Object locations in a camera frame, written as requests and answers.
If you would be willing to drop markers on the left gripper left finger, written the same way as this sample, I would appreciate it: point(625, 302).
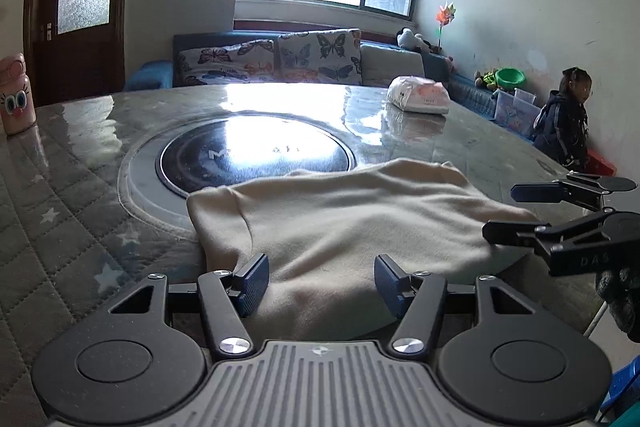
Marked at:
point(147, 351)

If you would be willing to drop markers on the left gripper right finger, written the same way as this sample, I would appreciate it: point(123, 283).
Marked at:
point(497, 354)

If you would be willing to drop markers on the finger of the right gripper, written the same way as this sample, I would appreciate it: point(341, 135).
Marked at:
point(588, 191)
point(606, 240)

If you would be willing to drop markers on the cream white shirt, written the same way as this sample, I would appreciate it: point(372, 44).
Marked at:
point(321, 232)

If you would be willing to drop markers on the red box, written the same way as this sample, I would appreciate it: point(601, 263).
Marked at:
point(598, 165)

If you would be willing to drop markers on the child in dark jacket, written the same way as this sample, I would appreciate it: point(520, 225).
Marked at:
point(561, 128)

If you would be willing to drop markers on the blue plastic stool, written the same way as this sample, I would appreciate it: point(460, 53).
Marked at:
point(624, 389)

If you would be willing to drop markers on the clear plastic storage box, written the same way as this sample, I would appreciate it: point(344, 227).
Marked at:
point(515, 114)

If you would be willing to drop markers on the green plastic basin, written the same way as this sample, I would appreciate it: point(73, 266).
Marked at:
point(509, 78)

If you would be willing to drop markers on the tissue pack white pink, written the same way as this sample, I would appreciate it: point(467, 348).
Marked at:
point(419, 95)

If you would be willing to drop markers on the round black induction cooktop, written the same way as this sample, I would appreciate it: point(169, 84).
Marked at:
point(240, 148)

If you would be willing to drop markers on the colourful pinwheel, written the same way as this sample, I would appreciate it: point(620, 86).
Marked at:
point(445, 15)

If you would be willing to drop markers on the white plush toy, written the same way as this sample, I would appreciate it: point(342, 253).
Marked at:
point(408, 40)

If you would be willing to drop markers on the grey plain cushion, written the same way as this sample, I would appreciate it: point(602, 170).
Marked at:
point(380, 65)

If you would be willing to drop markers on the pink cartoon cup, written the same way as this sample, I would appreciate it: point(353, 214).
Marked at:
point(17, 108)

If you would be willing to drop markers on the butterfly cushion right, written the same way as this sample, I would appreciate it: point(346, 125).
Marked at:
point(330, 56)

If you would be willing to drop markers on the butterfly cushion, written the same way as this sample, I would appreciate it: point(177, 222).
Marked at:
point(330, 56)
point(247, 62)

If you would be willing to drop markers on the blue sofa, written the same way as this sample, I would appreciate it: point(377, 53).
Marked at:
point(163, 74)

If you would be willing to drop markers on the butterfly cushion left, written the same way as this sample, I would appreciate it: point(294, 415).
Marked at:
point(247, 62)

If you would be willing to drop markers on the dark wooden door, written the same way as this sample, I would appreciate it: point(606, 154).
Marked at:
point(74, 48)

